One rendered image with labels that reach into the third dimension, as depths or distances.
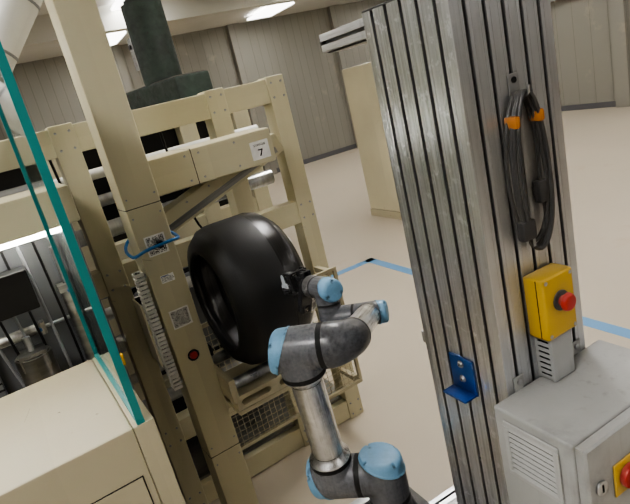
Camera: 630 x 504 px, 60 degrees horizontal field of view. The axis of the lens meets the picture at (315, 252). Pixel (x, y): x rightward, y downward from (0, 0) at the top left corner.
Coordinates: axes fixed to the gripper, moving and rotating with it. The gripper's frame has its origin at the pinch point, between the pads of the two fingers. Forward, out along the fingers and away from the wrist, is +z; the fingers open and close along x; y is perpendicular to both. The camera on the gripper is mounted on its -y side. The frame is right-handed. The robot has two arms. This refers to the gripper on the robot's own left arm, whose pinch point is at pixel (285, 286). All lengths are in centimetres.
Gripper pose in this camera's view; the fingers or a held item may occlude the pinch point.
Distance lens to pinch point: 201.3
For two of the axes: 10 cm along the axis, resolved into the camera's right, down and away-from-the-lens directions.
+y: -3.0, -9.3, -2.0
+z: -4.9, -0.3, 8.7
